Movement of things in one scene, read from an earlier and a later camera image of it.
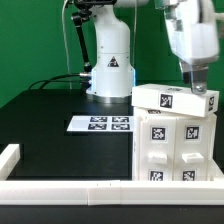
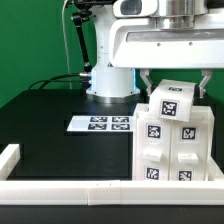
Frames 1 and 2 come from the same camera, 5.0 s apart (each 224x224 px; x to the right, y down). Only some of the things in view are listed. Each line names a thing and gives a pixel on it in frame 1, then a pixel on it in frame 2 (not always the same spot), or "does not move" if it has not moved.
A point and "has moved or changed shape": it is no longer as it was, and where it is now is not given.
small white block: x=157 y=141 has moved or changed shape
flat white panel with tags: x=101 y=123 does not move
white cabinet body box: x=170 y=146 does not move
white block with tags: x=175 y=98 has moved or changed shape
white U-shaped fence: x=69 y=192 does not move
